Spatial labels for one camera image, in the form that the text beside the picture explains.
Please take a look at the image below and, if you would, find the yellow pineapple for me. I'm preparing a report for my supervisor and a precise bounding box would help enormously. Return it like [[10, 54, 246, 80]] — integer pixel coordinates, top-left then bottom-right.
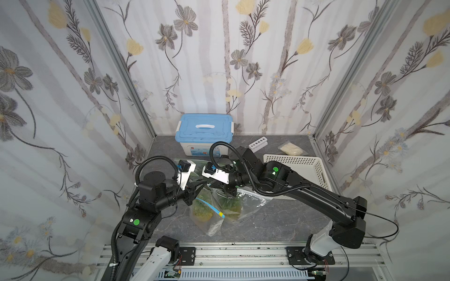
[[219, 197, 242, 220], [192, 199, 214, 222]]

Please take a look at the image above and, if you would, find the clear bag blue zipper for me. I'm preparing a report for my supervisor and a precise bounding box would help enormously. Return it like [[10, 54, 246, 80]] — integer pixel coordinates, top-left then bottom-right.
[[212, 189, 272, 222], [190, 187, 225, 237]]

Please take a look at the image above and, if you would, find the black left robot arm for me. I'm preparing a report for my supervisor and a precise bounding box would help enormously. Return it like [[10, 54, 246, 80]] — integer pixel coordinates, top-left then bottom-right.
[[102, 156, 204, 281]]

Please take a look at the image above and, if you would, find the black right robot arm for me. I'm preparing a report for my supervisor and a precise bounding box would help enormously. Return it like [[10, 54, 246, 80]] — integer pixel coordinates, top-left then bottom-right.
[[202, 141, 369, 262]]

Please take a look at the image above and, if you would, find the small bag of rice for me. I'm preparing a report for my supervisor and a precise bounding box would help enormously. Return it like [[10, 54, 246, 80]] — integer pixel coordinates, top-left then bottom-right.
[[278, 141, 306, 156]]

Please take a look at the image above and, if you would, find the white test tube rack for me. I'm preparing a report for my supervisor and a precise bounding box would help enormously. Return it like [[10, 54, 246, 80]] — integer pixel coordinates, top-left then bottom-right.
[[248, 137, 268, 153]]

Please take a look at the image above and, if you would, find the blue lid storage box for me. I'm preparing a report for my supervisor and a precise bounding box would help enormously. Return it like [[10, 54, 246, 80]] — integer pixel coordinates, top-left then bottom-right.
[[175, 114, 234, 156]]

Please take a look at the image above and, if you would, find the white perforated plastic basket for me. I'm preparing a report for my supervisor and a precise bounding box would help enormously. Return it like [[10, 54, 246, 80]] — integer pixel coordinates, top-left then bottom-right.
[[263, 154, 333, 192]]

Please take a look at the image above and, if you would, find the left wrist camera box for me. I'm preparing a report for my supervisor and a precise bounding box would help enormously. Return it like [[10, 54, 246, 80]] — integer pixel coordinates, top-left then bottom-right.
[[177, 160, 196, 190]]

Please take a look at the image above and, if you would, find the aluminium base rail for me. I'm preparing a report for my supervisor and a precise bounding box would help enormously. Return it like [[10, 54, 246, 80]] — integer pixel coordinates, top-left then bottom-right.
[[94, 242, 391, 281]]

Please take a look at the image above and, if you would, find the white vented cable duct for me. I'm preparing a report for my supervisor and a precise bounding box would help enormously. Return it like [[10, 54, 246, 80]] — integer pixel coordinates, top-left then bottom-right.
[[154, 268, 315, 281]]

